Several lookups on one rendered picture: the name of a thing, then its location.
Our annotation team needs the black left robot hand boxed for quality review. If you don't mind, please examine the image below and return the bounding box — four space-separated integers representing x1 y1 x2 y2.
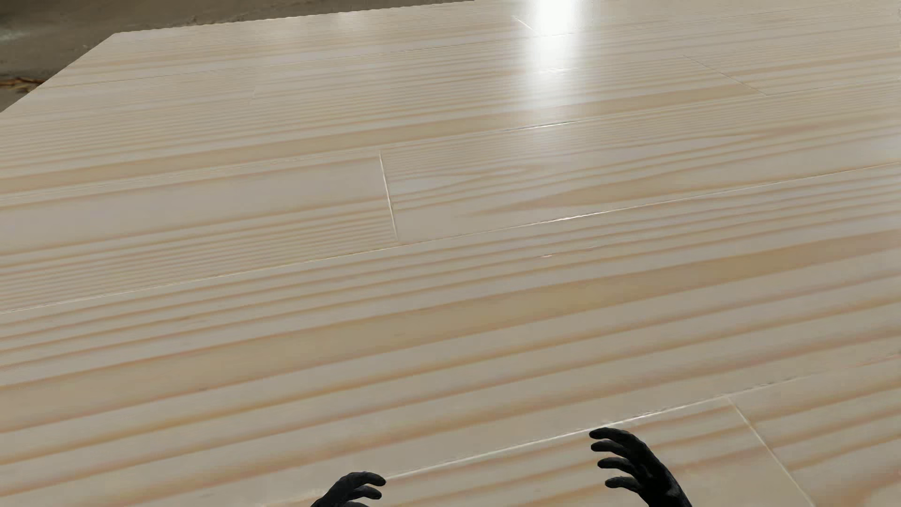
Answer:
310 471 387 507

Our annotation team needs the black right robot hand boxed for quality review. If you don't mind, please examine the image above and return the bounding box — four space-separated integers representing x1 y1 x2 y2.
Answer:
589 427 694 507

